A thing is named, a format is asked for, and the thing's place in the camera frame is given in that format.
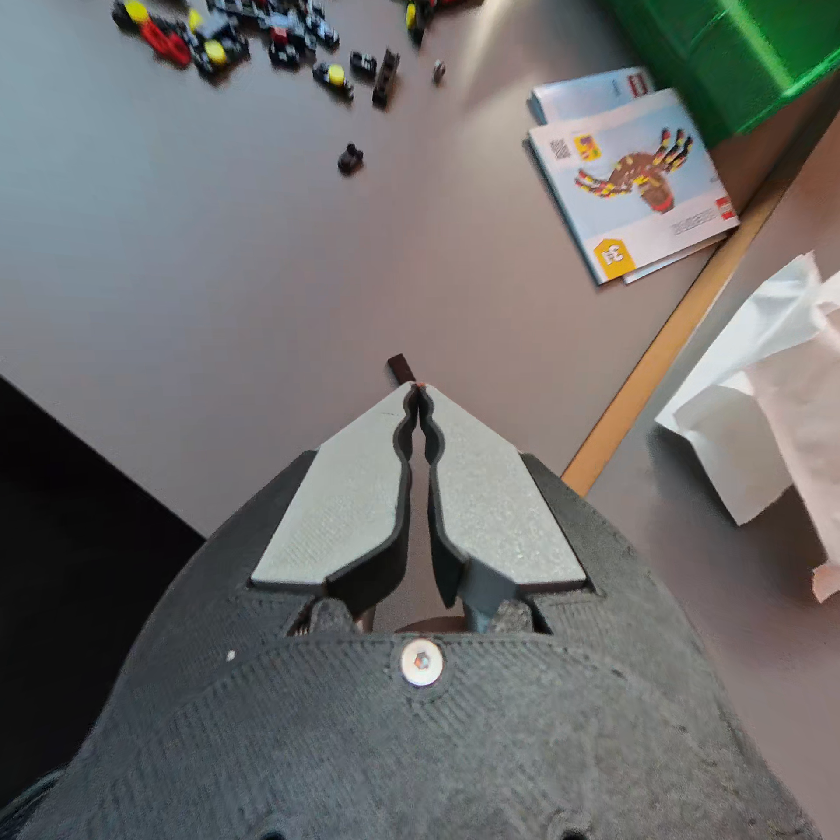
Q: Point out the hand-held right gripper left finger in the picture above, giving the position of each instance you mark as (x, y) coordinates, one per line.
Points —
(335, 519)

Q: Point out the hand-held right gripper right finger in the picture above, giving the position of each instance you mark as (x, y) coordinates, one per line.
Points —
(505, 519)

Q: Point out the small brown lego piece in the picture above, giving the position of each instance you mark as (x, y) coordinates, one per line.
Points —
(400, 368)

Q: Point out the pile of lego pieces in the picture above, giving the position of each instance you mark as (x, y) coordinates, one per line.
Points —
(168, 46)

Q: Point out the crumpled white paper bag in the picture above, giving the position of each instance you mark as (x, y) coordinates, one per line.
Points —
(775, 394)

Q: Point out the closed instruction booklet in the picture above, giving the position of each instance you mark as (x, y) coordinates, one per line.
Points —
(643, 184)

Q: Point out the blue instruction booklet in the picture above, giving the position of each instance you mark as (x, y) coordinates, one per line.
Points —
(591, 92)

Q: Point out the green plastic bin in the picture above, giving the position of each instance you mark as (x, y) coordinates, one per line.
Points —
(735, 53)

